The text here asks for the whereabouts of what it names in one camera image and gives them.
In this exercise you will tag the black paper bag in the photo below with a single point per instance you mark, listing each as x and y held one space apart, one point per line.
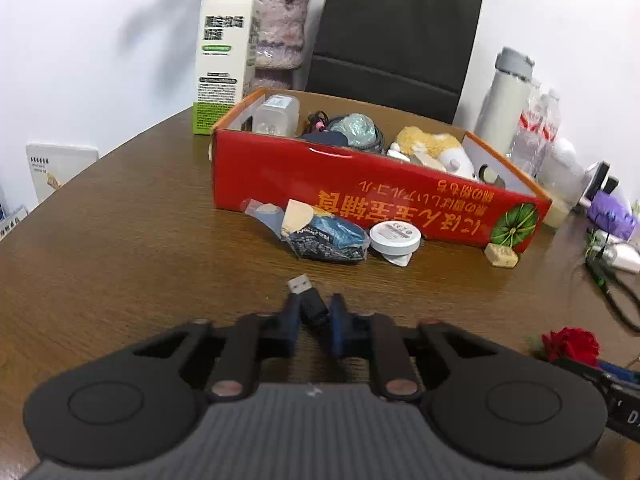
390 35

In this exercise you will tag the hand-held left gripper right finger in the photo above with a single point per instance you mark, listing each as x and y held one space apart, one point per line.
340 327

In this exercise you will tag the purple tissue pack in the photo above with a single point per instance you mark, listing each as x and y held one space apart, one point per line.
610 212

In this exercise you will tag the small white plastic piece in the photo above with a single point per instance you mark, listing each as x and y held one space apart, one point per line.
400 260

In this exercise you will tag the white booklet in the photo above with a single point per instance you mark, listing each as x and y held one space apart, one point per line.
55 170

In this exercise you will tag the clear water bottle red label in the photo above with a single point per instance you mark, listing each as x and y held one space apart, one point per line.
551 117
527 125

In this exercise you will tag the translucent white plastic case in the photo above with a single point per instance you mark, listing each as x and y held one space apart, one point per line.
275 115

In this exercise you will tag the black green neckband earphones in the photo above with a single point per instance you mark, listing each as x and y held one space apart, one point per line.
602 280

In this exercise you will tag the purple textured vase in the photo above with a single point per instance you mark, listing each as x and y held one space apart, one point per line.
280 25

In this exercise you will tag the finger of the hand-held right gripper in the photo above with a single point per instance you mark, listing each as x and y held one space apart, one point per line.
580 366
617 371

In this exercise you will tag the glass cup with milky drink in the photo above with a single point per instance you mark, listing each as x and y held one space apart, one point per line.
560 175

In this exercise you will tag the blue black snack packet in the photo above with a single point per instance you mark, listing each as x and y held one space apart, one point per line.
320 245

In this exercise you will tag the small beige eraser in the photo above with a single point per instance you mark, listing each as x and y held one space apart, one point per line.
500 255

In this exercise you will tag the navy zip pouch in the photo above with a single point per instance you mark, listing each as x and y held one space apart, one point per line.
325 138

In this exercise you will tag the iridescent ball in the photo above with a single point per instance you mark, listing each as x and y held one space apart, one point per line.
357 129

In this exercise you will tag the grey-blue wrapped packet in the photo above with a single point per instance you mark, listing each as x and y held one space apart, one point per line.
260 210

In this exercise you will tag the red cardboard box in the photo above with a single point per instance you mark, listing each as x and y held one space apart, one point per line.
300 180

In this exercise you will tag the round white tin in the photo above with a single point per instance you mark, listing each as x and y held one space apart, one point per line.
395 235

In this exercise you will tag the black charger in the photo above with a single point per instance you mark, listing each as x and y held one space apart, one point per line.
609 180

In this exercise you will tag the white thermos bottle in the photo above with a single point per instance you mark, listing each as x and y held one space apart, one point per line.
500 105

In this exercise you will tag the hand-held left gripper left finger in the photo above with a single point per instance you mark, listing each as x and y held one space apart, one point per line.
290 322

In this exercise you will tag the white power bank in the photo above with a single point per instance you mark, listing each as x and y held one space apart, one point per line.
625 257

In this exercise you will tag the beige paper piece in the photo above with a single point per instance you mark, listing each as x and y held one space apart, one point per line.
297 215

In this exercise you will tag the white plush toy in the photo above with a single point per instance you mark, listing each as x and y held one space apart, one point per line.
425 142

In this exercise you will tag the white milk carton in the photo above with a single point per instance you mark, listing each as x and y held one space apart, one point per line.
220 70

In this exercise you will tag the red fabric rose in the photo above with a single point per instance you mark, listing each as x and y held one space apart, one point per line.
570 342

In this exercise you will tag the wooden desktop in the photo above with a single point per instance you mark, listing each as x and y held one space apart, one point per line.
150 260

